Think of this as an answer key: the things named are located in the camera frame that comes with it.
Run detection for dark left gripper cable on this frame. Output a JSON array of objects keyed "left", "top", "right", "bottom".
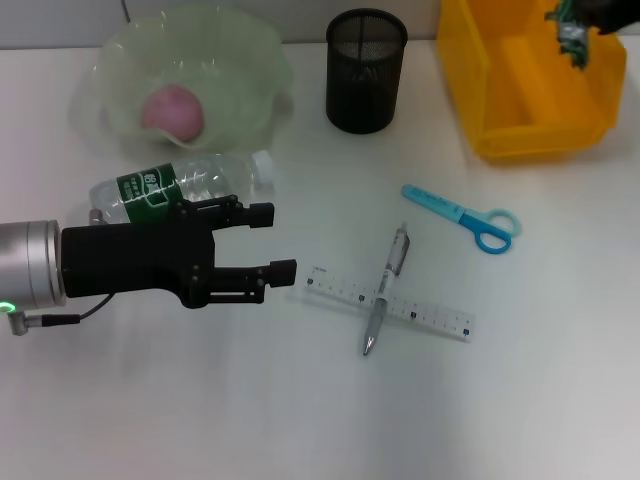
[{"left": 8, "top": 292, "right": 115, "bottom": 337}]

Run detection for green plastic wrapper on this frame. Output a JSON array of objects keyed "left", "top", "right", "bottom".
[{"left": 544, "top": 0, "right": 592, "bottom": 70}]

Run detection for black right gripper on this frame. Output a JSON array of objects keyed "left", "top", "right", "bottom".
[{"left": 569, "top": 0, "right": 640, "bottom": 35}]

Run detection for black mesh pen holder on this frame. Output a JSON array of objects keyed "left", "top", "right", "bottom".
[{"left": 325, "top": 8, "right": 409, "bottom": 135}]

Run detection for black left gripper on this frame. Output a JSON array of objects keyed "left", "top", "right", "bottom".
[{"left": 59, "top": 194, "right": 298, "bottom": 309}]

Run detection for transparent plastic ruler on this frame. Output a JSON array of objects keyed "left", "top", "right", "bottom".
[{"left": 305, "top": 266, "right": 477, "bottom": 344}]

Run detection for blue safety scissors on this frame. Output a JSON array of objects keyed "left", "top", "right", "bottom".
[{"left": 400, "top": 183, "right": 524, "bottom": 256}]

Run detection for translucent green fruit plate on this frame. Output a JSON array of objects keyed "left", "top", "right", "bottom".
[{"left": 69, "top": 7, "right": 296, "bottom": 161}]

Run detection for yellow plastic bin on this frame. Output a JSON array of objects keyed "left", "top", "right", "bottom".
[{"left": 437, "top": 0, "right": 629, "bottom": 161}]

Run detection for clear green-label water bottle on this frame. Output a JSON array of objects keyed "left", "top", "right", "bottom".
[{"left": 89, "top": 149, "right": 276, "bottom": 226}]

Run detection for pink peach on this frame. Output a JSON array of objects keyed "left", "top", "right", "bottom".
[{"left": 139, "top": 84, "right": 206, "bottom": 143}]

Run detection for clear silver ballpoint pen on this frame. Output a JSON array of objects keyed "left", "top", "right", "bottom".
[{"left": 363, "top": 222, "right": 412, "bottom": 357}]

